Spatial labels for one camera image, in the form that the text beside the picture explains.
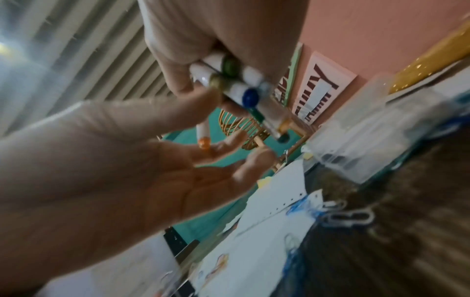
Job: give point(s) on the white pen green tip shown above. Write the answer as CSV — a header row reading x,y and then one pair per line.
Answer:
x,y
220,59

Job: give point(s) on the green name sign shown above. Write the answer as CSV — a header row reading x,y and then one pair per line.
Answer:
x,y
293,72

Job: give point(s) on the white pen olive tip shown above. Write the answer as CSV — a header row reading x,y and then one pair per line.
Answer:
x,y
201,72

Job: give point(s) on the white pen teal ends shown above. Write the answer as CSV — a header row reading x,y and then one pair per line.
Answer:
x,y
273,123

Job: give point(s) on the pile of coloured paper clips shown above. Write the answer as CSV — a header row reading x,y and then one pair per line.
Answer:
x,y
348,217

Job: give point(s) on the white pen blue tip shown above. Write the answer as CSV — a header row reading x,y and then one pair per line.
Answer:
x,y
250,97

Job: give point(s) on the person's left hand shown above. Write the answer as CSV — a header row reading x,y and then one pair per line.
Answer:
x,y
91,174

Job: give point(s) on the small clear paper clip case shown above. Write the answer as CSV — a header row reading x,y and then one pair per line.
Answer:
x,y
360,136

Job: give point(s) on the person's right hand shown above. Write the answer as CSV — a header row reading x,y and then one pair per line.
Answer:
x,y
220,29

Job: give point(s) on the pink name sign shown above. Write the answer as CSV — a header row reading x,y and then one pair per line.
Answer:
x,y
323,92

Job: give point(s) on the rattan basket stand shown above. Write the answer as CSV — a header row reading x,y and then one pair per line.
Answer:
x,y
242,127

